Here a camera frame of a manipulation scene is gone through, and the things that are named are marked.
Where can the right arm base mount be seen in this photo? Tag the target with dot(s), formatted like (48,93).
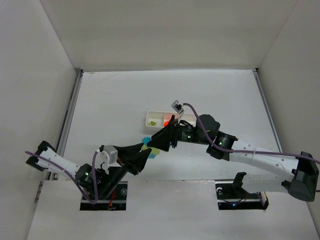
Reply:
(231,196)

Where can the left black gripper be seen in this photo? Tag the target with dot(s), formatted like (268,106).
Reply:
(125,163)

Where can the left aluminium rail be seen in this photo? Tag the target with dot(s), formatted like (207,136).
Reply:
(67,121)

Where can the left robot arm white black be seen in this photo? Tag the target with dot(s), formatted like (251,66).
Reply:
(98,180)

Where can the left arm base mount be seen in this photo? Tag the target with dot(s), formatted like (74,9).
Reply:
(116,201)

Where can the orange round lego piece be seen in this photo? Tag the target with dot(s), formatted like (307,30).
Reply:
(167,118)

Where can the white three-compartment tray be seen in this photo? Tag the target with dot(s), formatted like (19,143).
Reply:
(158,117)

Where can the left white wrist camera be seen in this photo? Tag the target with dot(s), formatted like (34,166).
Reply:
(108,155)

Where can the light green lego brick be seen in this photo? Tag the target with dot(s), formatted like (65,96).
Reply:
(152,123)

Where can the right aluminium rail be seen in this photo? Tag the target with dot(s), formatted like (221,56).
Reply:
(267,109)

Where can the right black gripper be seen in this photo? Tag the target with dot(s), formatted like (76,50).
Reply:
(174,135)

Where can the aluminium rail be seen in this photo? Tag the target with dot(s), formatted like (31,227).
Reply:
(67,121)
(267,109)

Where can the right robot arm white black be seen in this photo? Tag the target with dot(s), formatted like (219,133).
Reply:
(294,174)

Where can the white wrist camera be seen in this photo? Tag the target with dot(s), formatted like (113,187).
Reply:
(178,108)
(108,155)

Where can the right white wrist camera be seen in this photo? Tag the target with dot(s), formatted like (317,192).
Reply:
(178,108)

